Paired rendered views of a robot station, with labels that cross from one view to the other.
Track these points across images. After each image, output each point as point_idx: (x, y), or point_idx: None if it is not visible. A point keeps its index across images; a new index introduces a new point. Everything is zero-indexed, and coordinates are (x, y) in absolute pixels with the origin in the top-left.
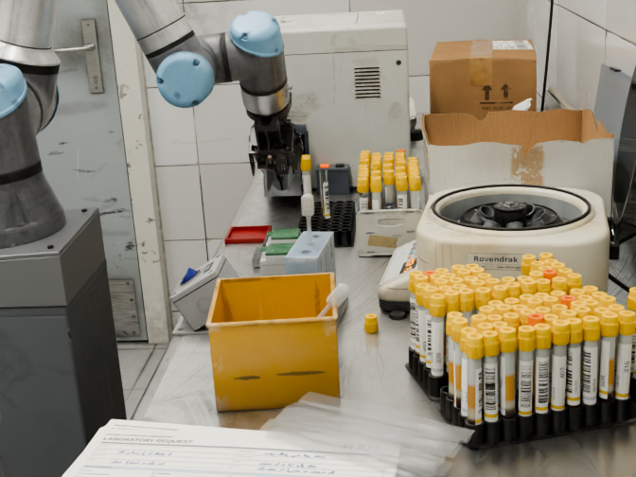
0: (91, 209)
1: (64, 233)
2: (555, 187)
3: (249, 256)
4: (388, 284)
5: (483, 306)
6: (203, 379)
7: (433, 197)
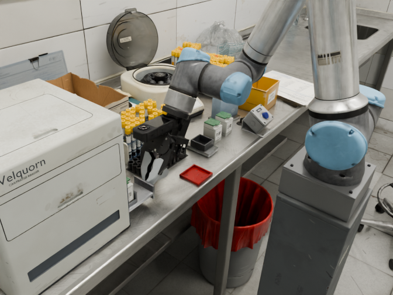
0: (288, 165)
1: (306, 151)
2: (133, 74)
3: (211, 158)
4: (202, 102)
5: (221, 59)
6: (272, 112)
7: (165, 89)
